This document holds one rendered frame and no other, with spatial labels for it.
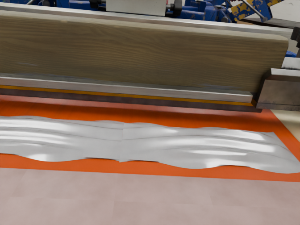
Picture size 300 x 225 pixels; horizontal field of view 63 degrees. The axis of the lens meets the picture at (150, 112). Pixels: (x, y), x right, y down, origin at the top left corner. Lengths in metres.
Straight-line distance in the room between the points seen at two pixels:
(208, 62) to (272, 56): 0.07
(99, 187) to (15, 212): 0.06
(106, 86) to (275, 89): 0.20
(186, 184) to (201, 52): 0.15
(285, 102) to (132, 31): 0.20
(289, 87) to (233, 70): 0.07
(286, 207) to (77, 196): 0.16
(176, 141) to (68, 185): 0.11
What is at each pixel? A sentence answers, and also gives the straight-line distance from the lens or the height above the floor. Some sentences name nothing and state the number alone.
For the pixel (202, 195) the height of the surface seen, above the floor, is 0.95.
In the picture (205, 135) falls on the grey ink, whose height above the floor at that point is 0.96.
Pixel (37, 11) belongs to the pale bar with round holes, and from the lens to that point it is 0.54.
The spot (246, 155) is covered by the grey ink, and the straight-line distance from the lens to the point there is 0.26.
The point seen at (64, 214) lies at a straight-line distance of 0.19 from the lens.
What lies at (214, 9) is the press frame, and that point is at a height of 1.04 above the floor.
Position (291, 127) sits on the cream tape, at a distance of 0.36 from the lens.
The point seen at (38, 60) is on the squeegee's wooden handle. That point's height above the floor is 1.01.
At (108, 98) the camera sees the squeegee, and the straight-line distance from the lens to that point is 0.32.
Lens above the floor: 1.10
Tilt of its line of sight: 28 degrees down
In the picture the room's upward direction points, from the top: 6 degrees clockwise
